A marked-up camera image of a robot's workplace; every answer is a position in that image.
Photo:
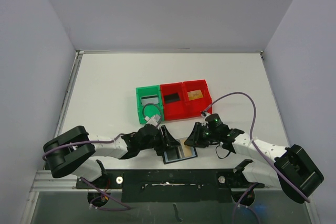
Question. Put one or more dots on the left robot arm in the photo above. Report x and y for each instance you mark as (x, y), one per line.
(70, 153)

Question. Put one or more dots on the green plastic bin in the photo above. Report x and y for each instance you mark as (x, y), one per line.
(148, 109)

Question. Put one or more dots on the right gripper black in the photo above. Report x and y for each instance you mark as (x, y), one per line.
(201, 135)

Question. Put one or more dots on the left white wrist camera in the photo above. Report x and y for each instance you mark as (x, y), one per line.
(154, 120)

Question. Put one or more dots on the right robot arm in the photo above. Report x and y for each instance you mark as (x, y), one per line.
(288, 168)

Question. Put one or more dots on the black credit card in bin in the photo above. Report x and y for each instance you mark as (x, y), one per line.
(171, 98)

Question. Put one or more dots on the silver credit card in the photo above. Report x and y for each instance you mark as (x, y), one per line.
(149, 99)

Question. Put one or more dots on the black leather card holder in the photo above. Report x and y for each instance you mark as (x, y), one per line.
(182, 159)

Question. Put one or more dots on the gold credit card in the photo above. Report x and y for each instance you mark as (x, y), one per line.
(194, 95)

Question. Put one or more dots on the red plastic bin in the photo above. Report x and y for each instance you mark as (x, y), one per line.
(176, 110)
(195, 107)

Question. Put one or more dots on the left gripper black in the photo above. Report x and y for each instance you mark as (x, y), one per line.
(168, 140)

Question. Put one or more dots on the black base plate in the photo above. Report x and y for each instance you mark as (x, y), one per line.
(176, 185)

